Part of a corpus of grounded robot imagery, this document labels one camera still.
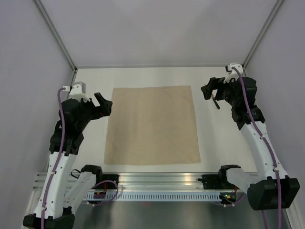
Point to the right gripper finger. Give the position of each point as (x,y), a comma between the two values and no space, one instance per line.
(207,91)
(212,84)

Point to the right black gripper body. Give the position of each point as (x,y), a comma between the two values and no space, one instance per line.
(226,91)

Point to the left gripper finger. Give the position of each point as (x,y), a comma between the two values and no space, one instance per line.
(102,100)
(95,102)

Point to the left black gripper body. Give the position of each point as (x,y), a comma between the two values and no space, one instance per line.
(90,111)

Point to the gold knife black handle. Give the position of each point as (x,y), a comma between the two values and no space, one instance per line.
(215,102)

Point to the beige cloth napkin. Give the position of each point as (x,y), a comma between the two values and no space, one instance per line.
(152,126)

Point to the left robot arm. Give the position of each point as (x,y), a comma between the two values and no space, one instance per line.
(56,207)

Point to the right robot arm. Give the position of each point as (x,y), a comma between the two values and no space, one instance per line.
(272,187)

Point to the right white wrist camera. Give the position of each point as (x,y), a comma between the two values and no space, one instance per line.
(234,70)

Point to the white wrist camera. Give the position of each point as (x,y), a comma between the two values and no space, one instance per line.
(234,70)
(77,91)

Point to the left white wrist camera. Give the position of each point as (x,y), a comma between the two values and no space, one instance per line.
(77,91)

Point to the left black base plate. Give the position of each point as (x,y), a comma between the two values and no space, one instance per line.
(108,185)

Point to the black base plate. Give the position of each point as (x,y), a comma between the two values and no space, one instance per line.
(108,185)
(212,181)

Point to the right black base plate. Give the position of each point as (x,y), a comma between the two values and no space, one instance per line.
(212,181)

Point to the aluminium mounting rail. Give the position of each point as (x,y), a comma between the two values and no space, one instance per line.
(128,182)

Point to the right aluminium frame post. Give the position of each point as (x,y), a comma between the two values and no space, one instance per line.
(266,26)

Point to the aluminium frame post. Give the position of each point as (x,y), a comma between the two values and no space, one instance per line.
(266,26)
(46,18)

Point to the white slotted cable duct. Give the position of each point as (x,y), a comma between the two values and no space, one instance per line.
(169,196)

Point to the left aluminium frame post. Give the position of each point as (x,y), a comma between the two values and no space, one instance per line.
(46,18)

